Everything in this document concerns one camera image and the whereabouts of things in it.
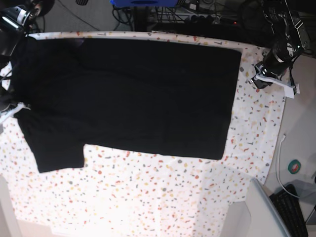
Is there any black keyboard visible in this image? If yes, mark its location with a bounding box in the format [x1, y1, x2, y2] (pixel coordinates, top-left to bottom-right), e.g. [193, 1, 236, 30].
[270, 190, 309, 237]

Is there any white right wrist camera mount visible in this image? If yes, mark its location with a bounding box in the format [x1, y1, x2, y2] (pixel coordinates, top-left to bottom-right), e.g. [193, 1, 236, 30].
[0, 102, 30, 124]

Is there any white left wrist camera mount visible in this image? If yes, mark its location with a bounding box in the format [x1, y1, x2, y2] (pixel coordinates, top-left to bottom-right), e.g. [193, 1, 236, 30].
[262, 70, 300, 99]

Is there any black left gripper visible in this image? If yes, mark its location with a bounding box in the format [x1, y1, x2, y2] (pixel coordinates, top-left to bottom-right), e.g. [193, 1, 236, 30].
[248, 61, 277, 89]

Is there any green tape roll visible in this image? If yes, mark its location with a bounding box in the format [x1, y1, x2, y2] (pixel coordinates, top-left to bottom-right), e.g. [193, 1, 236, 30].
[288, 159, 302, 174]

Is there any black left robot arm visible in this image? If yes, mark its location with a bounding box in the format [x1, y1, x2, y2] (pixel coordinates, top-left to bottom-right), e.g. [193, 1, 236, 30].
[249, 0, 310, 92]

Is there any blue box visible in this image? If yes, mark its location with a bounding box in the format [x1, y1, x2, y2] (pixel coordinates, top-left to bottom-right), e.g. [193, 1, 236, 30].
[110, 0, 185, 7]

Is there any grey monitor edge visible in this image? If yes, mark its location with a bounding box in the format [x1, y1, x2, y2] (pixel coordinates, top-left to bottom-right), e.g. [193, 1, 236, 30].
[245, 178, 291, 237]

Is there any white cable on desk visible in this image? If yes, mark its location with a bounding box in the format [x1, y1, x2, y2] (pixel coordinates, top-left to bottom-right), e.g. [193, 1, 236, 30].
[276, 133, 301, 198]

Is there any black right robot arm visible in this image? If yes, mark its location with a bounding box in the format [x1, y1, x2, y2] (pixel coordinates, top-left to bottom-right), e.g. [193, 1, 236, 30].
[0, 0, 42, 69]

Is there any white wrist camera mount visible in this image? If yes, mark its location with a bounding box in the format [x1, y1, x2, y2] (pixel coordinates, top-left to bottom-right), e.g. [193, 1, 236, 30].
[262, 70, 300, 99]
[0, 102, 30, 124]

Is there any terrazzo pattern tablecloth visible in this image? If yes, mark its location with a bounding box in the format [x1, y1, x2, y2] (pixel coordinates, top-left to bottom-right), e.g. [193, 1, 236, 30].
[0, 32, 285, 237]

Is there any black t-shirt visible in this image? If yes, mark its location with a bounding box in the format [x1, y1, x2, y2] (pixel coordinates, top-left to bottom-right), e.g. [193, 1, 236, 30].
[11, 39, 241, 173]

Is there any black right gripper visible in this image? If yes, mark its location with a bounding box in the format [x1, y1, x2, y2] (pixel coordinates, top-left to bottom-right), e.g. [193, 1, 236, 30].
[0, 95, 17, 112]

